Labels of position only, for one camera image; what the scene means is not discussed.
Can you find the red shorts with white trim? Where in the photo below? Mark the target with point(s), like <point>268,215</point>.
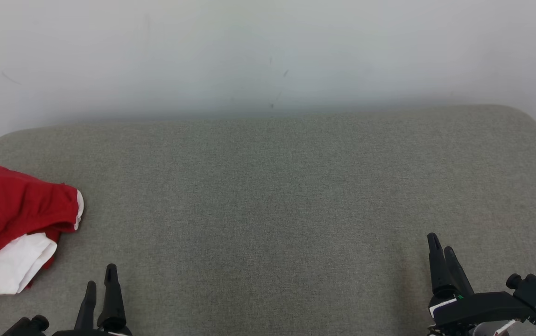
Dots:
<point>11,200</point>

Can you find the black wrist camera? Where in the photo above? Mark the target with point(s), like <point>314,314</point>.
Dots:
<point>534,291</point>
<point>27,326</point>

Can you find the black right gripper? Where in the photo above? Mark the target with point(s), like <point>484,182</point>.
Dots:
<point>478,308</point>

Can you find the grey fabric sofa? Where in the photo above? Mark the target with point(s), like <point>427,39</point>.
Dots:
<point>268,210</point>

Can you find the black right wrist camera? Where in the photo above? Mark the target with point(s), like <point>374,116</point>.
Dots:
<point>534,291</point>

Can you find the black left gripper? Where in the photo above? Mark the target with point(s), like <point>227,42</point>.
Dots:
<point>95,333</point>

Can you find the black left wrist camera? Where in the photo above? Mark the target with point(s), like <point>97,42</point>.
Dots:
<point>27,326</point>

